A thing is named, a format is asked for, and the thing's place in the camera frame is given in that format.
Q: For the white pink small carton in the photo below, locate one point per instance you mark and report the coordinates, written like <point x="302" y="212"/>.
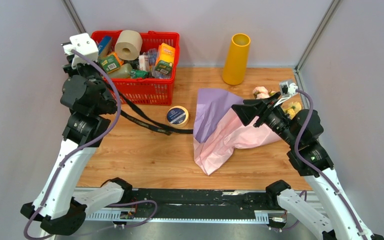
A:
<point x="143" y="63"/>

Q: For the black printed ribbon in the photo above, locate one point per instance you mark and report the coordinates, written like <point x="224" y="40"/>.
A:
<point x="150" y="124"/>

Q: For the yellow artificial flower bunch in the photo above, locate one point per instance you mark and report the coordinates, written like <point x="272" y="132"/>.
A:
<point x="292" y="109"/>

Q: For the orange yellow sponge pack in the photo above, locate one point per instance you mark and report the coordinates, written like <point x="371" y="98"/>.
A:
<point x="165" y="59"/>

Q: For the pink purple wrapping paper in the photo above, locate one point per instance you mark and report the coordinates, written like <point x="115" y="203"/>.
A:
<point x="218" y="131"/>

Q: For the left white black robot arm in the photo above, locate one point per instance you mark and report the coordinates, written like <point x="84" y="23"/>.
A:
<point x="87" y="93"/>

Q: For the red plastic shopping basket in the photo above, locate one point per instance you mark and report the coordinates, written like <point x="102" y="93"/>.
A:
<point x="157" y="88"/>

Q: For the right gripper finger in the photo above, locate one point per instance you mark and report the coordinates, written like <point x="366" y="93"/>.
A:
<point x="247" y="114"/>
<point x="247" y="103"/>

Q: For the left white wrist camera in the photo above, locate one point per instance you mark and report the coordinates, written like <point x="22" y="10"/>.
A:
<point x="83" y="44"/>

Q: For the pink artificial flower stem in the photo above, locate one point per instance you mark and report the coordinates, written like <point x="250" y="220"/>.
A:
<point x="262" y="92"/>

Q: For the brown toilet paper roll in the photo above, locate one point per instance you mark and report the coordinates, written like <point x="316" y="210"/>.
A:
<point x="128" y="45"/>

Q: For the green liquid bottle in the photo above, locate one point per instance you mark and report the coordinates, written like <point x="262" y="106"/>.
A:
<point x="124" y="72"/>

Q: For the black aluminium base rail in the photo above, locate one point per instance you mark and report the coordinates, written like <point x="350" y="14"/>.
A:
<point x="197" y="206"/>

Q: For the yellow tapered vase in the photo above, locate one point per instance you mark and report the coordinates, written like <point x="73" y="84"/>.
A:
<point x="235" y="66"/>

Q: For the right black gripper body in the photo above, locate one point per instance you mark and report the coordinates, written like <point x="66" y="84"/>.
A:
<point x="276" y="120"/>

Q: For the green yellow carton box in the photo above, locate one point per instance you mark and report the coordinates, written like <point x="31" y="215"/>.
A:
<point x="111" y="62"/>

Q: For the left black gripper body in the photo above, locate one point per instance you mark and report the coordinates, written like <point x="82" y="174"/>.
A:
<point x="84" y="69"/>

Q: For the masking tape roll blue label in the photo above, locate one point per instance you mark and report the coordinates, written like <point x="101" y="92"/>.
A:
<point x="177" y="116"/>

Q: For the blue snack box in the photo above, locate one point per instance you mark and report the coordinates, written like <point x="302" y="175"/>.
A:
<point x="104" y="46"/>

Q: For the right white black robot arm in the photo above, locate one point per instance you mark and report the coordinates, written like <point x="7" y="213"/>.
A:
<point x="313" y="163"/>

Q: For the dark green packet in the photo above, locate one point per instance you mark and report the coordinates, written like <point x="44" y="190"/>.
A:
<point x="139" y="74"/>

